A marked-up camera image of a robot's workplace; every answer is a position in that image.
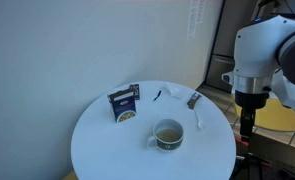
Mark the white plastic spoon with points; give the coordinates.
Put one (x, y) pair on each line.
(200, 123)

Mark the brown torn wrapper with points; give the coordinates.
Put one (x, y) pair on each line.
(193, 100)

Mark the crumpled white tissue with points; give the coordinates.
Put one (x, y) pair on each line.
(173, 91)

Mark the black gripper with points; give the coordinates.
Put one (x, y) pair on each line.
(249, 103)

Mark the small black pen clip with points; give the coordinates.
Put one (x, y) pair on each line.
(158, 95)

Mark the white green mug cup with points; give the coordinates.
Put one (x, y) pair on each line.
(167, 135)

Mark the yellow white chair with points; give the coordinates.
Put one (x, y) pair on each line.
(273, 116)

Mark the paper notice on wall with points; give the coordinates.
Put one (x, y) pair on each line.
(196, 13)

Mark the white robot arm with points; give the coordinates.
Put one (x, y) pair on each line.
(264, 56)

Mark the blue pasta box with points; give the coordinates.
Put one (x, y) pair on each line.
(123, 104)

